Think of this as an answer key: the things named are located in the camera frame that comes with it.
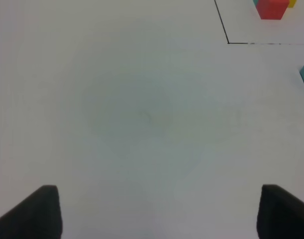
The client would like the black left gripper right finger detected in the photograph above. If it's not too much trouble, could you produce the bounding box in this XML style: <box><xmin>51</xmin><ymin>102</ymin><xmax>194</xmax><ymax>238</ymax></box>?
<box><xmin>256</xmin><ymin>184</ymin><xmax>304</xmax><ymax>239</ymax></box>

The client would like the yellow template block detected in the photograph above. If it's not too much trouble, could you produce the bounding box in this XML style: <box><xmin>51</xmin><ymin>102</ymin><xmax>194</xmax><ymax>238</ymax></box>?
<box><xmin>288</xmin><ymin>0</ymin><xmax>297</xmax><ymax>8</ymax></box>

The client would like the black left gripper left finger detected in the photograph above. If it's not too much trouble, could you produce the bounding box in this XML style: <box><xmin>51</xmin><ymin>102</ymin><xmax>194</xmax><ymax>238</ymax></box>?
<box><xmin>0</xmin><ymin>185</ymin><xmax>63</xmax><ymax>239</ymax></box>

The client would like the red template block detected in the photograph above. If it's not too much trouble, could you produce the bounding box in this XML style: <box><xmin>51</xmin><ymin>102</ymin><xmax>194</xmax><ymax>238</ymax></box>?
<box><xmin>256</xmin><ymin>0</ymin><xmax>290</xmax><ymax>20</ymax></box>

